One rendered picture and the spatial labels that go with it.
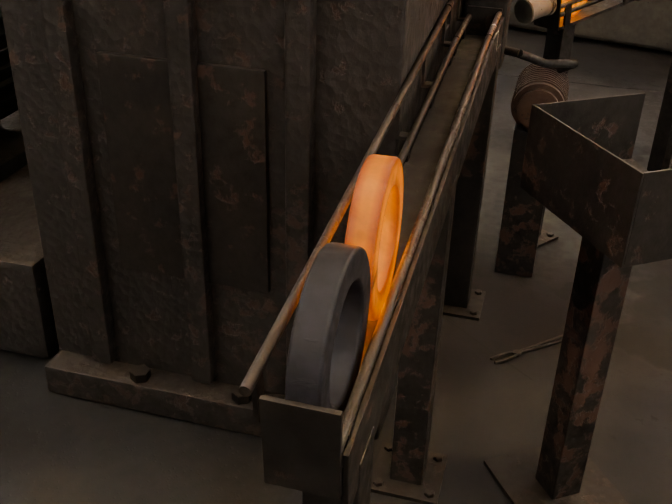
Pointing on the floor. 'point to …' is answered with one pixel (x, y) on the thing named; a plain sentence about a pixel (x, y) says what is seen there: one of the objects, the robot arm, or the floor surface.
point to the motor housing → (524, 203)
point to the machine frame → (198, 176)
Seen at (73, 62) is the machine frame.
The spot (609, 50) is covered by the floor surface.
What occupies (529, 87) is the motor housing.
